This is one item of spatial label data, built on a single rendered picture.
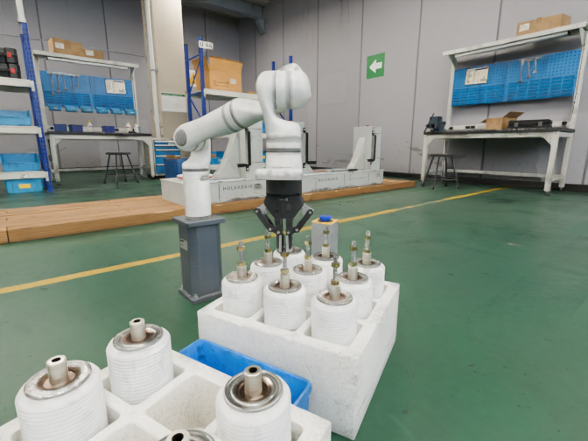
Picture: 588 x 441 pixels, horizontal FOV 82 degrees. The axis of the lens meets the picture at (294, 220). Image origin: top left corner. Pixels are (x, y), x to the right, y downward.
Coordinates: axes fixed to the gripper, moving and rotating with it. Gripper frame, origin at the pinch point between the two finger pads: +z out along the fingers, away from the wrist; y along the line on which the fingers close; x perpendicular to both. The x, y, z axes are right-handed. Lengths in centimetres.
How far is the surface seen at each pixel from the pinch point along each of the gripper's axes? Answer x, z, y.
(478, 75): -470, -116, -209
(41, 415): 38.5, 11.4, 24.2
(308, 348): 10.7, 18.2, -6.2
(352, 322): 7.4, 13.9, -14.6
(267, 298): 3.5, 11.7, 3.3
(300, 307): 2.7, 13.7, -3.8
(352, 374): 13.9, 20.9, -14.6
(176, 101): -583, -102, 298
